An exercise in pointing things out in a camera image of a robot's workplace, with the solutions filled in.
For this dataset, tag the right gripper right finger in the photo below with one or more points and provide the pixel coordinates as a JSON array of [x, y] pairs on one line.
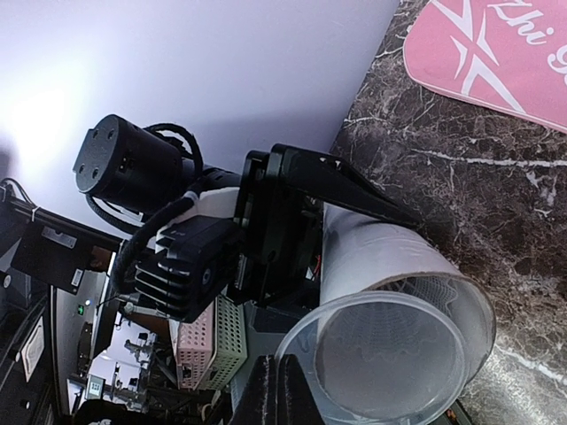
[[299, 407]]

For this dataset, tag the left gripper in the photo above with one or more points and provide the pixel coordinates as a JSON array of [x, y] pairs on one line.
[[282, 225]]

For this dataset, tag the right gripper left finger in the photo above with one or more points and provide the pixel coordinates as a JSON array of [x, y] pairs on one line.
[[258, 402]]

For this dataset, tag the white shuttlecock tube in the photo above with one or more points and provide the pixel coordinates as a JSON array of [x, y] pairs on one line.
[[360, 253]]

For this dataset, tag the clear plastic tube lid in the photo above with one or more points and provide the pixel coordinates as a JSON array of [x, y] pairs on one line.
[[383, 357]]

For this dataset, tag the shuttlecock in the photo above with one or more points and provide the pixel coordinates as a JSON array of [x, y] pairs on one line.
[[437, 291]]

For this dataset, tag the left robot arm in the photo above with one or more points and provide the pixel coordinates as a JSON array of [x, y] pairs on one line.
[[158, 172]]

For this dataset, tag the green perforated basket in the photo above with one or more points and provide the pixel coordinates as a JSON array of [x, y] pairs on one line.
[[230, 350]]

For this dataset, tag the pink perforated basket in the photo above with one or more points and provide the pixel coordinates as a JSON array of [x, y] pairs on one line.
[[193, 349]]

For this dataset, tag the pink racket bag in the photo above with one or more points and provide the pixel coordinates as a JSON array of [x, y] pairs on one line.
[[508, 56]]

